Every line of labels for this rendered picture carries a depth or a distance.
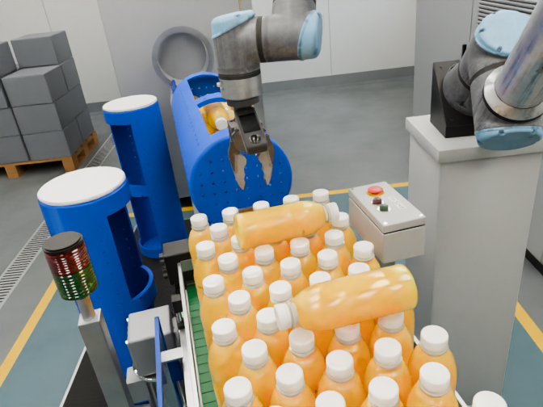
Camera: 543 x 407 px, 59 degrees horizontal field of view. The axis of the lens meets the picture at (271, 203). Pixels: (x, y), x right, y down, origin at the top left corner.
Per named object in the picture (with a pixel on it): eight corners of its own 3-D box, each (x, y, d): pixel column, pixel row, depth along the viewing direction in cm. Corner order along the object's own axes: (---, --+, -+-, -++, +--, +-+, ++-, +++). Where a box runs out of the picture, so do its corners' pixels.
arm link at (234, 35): (253, 12, 90) (202, 17, 92) (260, 78, 96) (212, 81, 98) (261, 6, 98) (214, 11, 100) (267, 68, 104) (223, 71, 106)
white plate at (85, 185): (41, 211, 140) (43, 215, 140) (134, 184, 151) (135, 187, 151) (33, 182, 162) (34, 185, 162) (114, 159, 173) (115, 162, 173)
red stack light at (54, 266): (92, 251, 83) (86, 232, 81) (88, 271, 77) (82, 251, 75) (53, 259, 82) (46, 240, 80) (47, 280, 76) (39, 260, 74)
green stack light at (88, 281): (99, 274, 85) (92, 251, 83) (97, 295, 80) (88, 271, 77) (62, 283, 84) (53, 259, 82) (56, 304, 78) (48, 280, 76)
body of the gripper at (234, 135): (260, 138, 114) (254, 88, 108) (269, 150, 106) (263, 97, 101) (229, 144, 112) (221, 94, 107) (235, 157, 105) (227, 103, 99)
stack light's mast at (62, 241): (108, 301, 88) (83, 227, 81) (106, 323, 82) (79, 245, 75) (73, 309, 87) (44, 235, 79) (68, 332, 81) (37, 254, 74)
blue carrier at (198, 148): (240, 132, 215) (233, 67, 202) (295, 220, 138) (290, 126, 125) (177, 140, 210) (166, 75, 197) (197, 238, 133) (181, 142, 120)
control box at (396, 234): (385, 215, 125) (385, 179, 120) (424, 254, 107) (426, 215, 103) (349, 223, 123) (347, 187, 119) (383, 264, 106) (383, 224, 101)
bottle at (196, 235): (229, 280, 122) (218, 217, 114) (222, 298, 116) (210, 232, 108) (203, 280, 124) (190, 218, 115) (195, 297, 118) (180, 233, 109)
